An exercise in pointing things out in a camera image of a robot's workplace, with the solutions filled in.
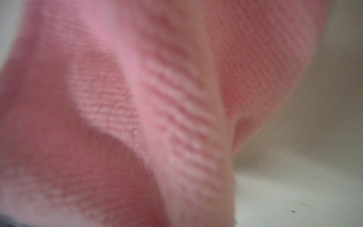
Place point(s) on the pink wiping cloth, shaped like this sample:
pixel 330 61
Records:
pixel 129 113

